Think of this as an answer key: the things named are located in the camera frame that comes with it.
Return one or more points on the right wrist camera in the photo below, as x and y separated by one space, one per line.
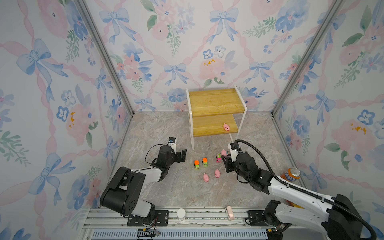
234 150

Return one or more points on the pink eraser block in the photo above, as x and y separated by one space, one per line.
230 213

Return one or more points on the aluminium corner post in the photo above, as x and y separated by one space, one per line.
95 34
320 33

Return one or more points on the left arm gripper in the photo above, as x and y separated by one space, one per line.
178 159

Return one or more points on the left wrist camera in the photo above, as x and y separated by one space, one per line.
172 144

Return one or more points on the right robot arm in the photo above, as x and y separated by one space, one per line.
335 217

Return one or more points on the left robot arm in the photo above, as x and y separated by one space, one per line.
122 194

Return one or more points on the pink green toy truck left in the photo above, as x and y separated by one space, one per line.
218 158

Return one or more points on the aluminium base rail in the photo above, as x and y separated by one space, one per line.
201 223

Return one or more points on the pink toy pig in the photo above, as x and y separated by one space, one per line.
226 127
217 173
206 178

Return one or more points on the orange green toy truck left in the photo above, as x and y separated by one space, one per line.
197 164

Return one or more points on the orange green toy truck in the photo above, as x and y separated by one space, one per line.
205 162
197 164

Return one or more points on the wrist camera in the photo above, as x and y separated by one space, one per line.
172 144
234 150

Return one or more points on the aluminium corner post right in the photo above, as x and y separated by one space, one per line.
320 33

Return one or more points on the aluminium corner post left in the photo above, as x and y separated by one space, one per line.
95 34

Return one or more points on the white frame wooden shelf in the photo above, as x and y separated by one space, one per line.
208 110

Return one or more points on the pink teal toy truck right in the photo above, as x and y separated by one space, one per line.
224 153

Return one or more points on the white round cap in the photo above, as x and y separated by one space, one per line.
181 214

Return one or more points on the orange soda can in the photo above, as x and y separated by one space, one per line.
291 175

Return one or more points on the orange green toy truck right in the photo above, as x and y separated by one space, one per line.
205 162

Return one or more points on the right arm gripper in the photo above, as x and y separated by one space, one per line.
228 163

